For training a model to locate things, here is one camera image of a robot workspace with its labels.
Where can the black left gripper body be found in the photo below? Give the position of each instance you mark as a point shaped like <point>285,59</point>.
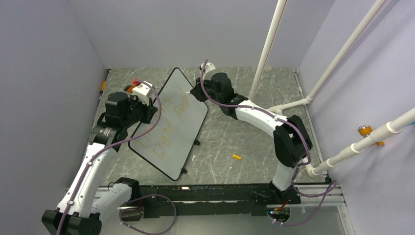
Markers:
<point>139,111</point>

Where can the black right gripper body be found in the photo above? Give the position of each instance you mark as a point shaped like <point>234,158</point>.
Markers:
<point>208,88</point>

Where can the white whiteboard black frame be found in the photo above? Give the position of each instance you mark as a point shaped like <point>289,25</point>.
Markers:
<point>167,141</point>

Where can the yellow marker cap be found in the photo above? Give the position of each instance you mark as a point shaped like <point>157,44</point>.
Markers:
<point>236,157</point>

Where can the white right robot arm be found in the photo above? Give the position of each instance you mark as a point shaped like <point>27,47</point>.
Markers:
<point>291,140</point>

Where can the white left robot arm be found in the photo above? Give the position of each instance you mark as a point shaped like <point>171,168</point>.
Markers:
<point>78,213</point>

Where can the orange hex key set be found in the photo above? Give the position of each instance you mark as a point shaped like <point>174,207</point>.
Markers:
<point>129,88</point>

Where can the orange-black screwdriver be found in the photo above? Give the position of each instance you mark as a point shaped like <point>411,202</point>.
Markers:
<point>102,87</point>

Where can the orange clamp on pipe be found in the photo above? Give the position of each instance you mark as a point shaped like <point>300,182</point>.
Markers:
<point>365,131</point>

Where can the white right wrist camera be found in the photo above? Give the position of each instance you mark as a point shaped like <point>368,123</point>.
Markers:
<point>207,70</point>

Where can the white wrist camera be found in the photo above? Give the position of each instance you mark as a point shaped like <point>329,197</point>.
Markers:
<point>142,91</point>
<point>207,70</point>

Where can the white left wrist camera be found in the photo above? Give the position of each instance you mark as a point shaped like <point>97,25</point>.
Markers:
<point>142,91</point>

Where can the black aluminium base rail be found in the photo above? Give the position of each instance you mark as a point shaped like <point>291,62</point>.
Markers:
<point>254,199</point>

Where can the white PVC pipe frame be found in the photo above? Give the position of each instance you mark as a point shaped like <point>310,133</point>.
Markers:
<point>313,33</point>

